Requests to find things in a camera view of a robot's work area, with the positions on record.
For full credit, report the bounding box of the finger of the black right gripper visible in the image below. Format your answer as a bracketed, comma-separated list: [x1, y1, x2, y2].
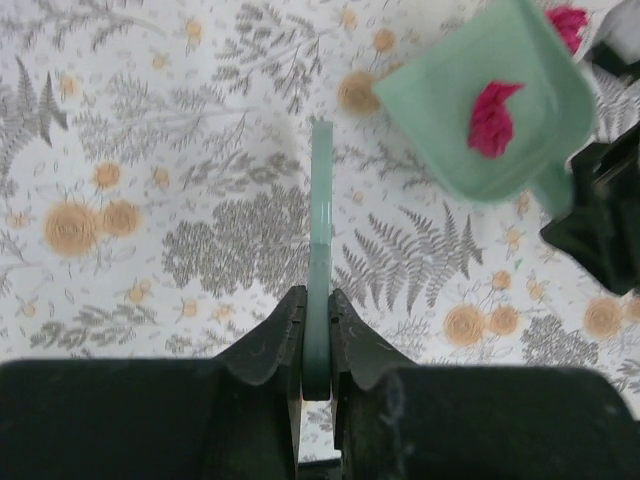
[540, 125, 639, 295]

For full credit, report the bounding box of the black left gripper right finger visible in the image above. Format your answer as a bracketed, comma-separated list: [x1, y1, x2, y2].
[329, 291, 639, 479]

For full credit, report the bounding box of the green dustpan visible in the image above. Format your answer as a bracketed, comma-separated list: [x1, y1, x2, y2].
[374, 1, 595, 217]

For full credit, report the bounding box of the green hand brush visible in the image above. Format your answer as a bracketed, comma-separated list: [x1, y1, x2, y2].
[301, 119, 333, 401]

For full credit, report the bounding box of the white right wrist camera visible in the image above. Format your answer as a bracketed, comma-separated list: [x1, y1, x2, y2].
[585, 0, 639, 81]

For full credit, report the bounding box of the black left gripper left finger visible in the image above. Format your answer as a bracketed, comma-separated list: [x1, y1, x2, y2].
[1, 287, 306, 479]

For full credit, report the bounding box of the pink paper scrap right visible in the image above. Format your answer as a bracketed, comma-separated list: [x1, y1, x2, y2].
[545, 6, 589, 55]

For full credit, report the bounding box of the floral table cloth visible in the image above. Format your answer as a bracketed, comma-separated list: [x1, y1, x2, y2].
[1, 1, 639, 479]

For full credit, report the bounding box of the pink paper scrap by bin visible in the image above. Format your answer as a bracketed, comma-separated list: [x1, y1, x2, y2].
[468, 81, 525, 159]

